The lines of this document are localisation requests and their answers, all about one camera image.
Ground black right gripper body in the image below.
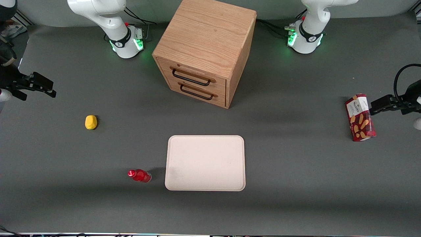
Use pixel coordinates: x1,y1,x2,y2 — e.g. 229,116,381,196
0,64,32,101

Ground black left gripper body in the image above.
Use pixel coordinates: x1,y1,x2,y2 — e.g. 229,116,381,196
396,80,421,116

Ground red coke bottle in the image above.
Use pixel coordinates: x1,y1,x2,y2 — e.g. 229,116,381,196
127,169,152,183

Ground cream rectangular tray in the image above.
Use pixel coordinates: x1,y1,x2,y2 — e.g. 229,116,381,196
164,135,246,192

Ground red tartan shortbread box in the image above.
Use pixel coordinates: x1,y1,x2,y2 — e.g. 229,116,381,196
344,93,377,142

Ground white sneaker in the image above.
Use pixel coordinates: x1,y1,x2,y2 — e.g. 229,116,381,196
0,20,27,39

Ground wooden drawer front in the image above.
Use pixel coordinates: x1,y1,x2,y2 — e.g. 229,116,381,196
167,78,227,108
156,57,227,89

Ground oak wooden drawer cabinet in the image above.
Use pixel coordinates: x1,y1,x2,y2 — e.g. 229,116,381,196
152,0,257,109

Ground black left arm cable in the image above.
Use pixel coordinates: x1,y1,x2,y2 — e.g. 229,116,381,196
393,64,421,103

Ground black base cables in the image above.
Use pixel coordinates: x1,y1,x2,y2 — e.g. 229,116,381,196
123,6,158,42
256,18,292,38

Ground black metal drawer handle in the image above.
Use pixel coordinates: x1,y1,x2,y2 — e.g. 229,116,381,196
170,66,216,87
178,82,218,101

